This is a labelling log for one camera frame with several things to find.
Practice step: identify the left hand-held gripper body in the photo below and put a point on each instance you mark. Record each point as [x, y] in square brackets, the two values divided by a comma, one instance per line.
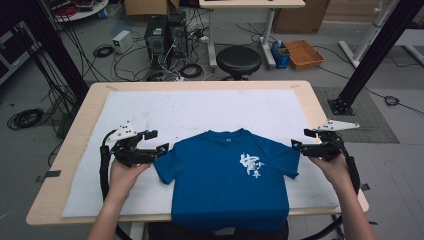
[128, 155]

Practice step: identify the light wooden table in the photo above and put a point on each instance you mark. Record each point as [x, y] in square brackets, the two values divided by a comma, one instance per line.
[70, 160]

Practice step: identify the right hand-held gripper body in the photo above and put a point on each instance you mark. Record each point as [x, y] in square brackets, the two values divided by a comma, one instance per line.
[325, 148]

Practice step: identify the black tape cross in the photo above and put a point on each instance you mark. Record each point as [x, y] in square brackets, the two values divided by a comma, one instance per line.
[372, 223]

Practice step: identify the black tape strip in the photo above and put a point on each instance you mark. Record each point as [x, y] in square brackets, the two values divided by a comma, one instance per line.
[365, 187]
[50, 174]

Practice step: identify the dark equipment rack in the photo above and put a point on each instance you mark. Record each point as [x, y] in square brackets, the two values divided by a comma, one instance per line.
[13, 53]

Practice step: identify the black computer tower green label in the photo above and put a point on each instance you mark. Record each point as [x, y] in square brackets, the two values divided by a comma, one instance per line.
[156, 41]

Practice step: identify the grey floor mat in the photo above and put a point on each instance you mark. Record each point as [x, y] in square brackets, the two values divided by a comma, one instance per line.
[370, 123]

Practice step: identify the orange tray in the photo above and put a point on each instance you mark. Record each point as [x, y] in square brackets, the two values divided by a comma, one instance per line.
[304, 54]

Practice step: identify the white metal stand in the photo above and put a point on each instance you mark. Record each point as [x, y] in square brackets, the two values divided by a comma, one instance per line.
[370, 33]

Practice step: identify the person's left hand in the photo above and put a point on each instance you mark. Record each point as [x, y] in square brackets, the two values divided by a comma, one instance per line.
[123, 178]

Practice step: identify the person's dark clothing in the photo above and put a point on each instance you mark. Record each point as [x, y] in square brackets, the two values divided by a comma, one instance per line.
[160, 233]

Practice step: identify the blue box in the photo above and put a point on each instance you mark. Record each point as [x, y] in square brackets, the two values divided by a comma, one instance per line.
[281, 57]

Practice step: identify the white desk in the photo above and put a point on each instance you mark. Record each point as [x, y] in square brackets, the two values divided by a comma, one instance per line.
[250, 3]

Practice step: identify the white felt mat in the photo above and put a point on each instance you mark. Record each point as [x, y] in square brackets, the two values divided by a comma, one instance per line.
[186, 110]

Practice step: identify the small cardboard box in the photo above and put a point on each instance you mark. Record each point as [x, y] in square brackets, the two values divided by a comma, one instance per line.
[146, 6]

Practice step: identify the blue t-shirt white print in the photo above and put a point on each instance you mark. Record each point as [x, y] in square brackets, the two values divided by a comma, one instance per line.
[213, 186]

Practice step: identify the white power supply box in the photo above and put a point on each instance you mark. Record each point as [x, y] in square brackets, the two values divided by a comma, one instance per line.
[122, 41]

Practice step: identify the person's right hand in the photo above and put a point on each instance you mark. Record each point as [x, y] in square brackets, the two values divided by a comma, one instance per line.
[336, 171]

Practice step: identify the black round stool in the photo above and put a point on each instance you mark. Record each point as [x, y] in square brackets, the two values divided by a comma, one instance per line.
[238, 60]

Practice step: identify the large cardboard box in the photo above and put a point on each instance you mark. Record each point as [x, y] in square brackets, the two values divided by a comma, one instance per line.
[300, 16]

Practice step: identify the round white table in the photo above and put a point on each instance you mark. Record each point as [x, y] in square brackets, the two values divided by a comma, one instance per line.
[80, 10]

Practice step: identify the black metal post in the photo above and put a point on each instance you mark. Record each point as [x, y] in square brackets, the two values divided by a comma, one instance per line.
[373, 56]
[55, 50]

